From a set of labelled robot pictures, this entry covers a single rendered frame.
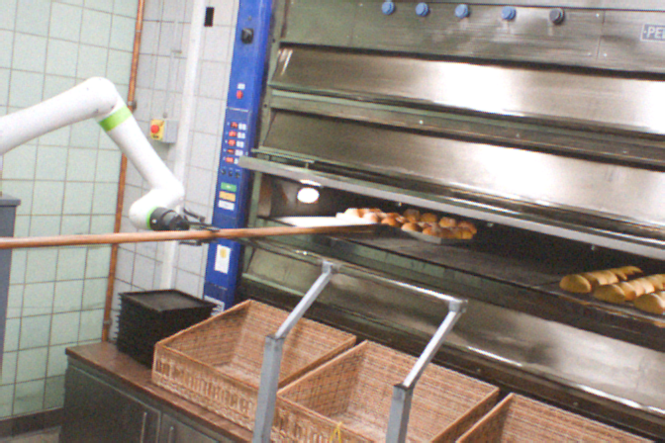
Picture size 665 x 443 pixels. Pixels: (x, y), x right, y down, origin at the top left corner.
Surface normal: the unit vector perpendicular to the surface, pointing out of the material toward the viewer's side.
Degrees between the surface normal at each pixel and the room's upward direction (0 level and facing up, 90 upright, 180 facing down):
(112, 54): 90
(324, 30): 90
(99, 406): 90
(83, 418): 90
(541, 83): 70
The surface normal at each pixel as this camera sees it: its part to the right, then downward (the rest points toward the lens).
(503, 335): -0.54, -0.32
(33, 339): 0.77, 0.19
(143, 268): -0.62, 0.01
